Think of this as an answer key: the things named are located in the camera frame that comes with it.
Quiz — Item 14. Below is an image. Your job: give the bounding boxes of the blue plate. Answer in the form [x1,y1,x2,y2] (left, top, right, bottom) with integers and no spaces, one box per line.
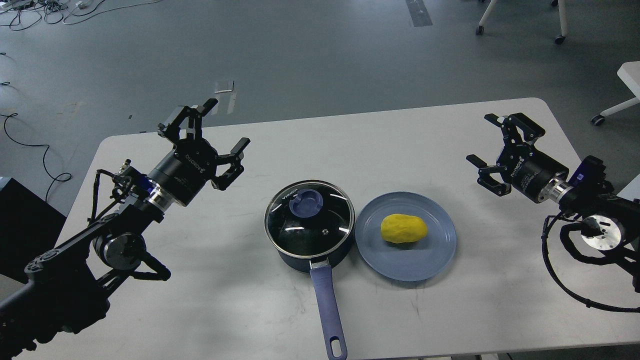
[354,191,457,282]

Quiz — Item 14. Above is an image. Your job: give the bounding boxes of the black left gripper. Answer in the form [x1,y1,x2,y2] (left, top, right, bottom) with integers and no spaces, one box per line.
[148,98,250,207]

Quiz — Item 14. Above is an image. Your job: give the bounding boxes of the black box at left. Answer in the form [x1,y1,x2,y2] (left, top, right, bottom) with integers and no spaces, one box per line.
[0,177,67,284]

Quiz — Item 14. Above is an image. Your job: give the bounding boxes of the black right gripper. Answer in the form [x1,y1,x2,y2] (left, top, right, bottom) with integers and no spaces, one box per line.
[466,112,569,204]

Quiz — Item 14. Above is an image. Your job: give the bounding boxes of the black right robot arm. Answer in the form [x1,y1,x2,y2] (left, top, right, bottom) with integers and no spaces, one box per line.
[466,112,639,313]

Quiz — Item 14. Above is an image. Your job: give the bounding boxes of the blue saucepan with handle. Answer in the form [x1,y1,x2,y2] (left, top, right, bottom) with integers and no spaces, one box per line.
[264,180,356,360]

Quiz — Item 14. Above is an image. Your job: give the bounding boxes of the yellow potato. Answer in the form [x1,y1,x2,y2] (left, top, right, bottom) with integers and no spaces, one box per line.
[380,213,429,244]

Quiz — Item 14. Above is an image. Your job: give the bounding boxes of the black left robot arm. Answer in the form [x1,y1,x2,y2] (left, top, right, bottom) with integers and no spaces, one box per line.
[0,98,250,360]

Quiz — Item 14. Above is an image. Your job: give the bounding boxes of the white chair legs with casters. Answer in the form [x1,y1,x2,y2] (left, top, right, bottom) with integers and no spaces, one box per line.
[475,0,570,46]

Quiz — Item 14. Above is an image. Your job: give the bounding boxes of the black floor cable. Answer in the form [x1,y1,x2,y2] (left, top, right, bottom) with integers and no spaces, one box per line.
[0,112,73,203]

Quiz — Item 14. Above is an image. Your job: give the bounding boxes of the glass pot lid blue knob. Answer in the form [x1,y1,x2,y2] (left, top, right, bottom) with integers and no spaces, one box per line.
[264,180,356,251]

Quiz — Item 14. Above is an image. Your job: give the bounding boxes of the cable bundle on floor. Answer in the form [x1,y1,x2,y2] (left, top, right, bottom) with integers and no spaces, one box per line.
[0,0,163,32]

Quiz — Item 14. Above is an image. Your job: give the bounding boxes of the white side table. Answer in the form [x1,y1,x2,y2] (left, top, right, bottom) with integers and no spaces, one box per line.
[590,61,640,127]

